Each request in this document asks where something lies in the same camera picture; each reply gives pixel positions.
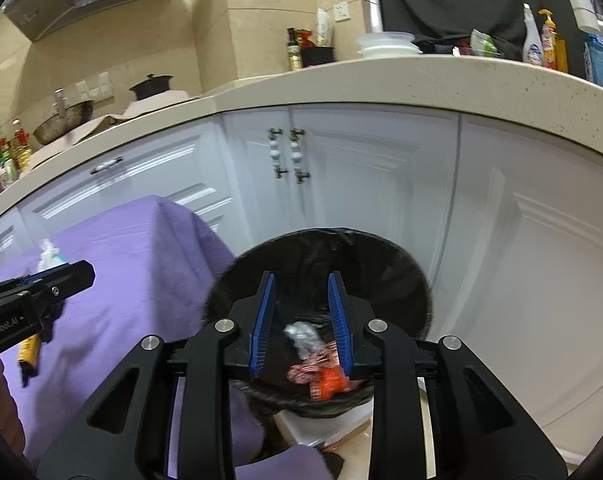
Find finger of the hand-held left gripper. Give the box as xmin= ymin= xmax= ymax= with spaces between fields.
xmin=25 ymin=260 xmax=96 ymax=305
xmin=38 ymin=302 xmax=64 ymax=343

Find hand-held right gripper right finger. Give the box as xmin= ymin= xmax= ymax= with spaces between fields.
xmin=327 ymin=271 xmax=568 ymax=480

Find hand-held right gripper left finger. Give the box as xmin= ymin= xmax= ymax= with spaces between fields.
xmin=36 ymin=271 xmax=277 ymax=480

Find yellow wrapper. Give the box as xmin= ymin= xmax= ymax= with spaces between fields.
xmin=17 ymin=332 xmax=43 ymax=386

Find silver foil wrapper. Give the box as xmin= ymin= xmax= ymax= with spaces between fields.
xmin=284 ymin=322 xmax=327 ymax=361

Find trash bin with black bag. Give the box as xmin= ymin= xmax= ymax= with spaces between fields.
xmin=201 ymin=227 xmax=432 ymax=448

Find person's left forearm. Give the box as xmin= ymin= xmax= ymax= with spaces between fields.
xmin=0 ymin=355 xmax=24 ymax=461

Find purple quilted cloth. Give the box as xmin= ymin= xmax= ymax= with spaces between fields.
xmin=0 ymin=195 xmax=327 ymax=480

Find red white striped wrapper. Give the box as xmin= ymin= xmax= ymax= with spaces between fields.
xmin=287 ymin=342 xmax=339 ymax=383

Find orange plastic wrapper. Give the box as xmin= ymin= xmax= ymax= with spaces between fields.
xmin=309 ymin=365 xmax=362 ymax=401

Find white cabinet door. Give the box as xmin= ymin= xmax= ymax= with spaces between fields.
xmin=0 ymin=205 xmax=32 ymax=273
xmin=431 ymin=115 xmax=603 ymax=456
xmin=288 ymin=107 xmax=462 ymax=281
xmin=221 ymin=110 xmax=294 ymax=256

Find white cabinet drawer front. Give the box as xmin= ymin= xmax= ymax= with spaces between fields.
xmin=26 ymin=125 xmax=247 ymax=261

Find row of condiment bottles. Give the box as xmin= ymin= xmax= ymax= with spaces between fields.
xmin=0 ymin=117 xmax=34 ymax=206

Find steel wok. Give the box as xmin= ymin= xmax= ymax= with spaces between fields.
xmin=32 ymin=89 xmax=96 ymax=146

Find black cooking pot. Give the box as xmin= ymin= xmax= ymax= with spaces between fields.
xmin=128 ymin=74 xmax=174 ymax=101

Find beige stone countertop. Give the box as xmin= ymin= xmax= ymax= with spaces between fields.
xmin=0 ymin=52 xmax=603 ymax=233

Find black container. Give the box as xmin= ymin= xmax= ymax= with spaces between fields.
xmin=301 ymin=46 xmax=336 ymax=68

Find dark oil bottle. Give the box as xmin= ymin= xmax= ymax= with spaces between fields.
xmin=286 ymin=27 xmax=305 ymax=72

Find steel range hood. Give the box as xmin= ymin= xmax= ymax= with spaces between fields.
xmin=4 ymin=0 xmax=187 ymax=41

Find stack of white plastic containers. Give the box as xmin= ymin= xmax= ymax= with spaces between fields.
xmin=356 ymin=31 xmax=425 ymax=58

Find white upright packet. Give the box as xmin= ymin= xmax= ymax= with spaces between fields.
xmin=315 ymin=8 xmax=335 ymax=48

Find green white packet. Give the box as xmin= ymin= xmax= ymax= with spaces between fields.
xmin=469 ymin=29 xmax=505 ymax=58

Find white spray bottle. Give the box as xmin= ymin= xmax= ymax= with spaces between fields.
xmin=521 ymin=3 xmax=545 ymax=66

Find yellow dish soap bottle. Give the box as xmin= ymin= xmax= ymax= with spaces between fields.
xmin=538 ymin=8 xmax=568 ymax=72

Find blue bottle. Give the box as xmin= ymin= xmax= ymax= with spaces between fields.
xmin=584 ymin=32 xmax=603 ymax=91

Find horizontal white brass cabinet handle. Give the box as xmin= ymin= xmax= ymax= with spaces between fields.
xmin=90 ymin=156 xmax=124 ymax=175

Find vertical white brass cabinet handle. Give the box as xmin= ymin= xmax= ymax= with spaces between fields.
xmin=288 ymin=128 xmax=311 ymax=183
xmin=268 ymin=127 xmax=288 ymax=180

